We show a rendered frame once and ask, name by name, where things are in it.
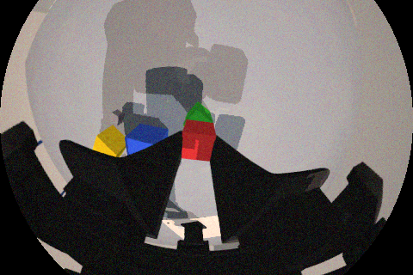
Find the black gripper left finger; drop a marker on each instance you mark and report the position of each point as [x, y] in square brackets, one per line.
[143, 180]

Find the blue block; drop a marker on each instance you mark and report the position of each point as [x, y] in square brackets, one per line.
[143, 136]

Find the green block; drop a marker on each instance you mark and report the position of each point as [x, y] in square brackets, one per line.
[198, 104]
[199, 114]

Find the red block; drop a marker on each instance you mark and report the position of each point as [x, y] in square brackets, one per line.
[198, 138]

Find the yellow cube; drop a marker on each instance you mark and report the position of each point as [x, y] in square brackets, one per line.
[110, 142]

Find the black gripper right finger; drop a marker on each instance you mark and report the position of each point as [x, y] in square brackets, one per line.
[245, 191]

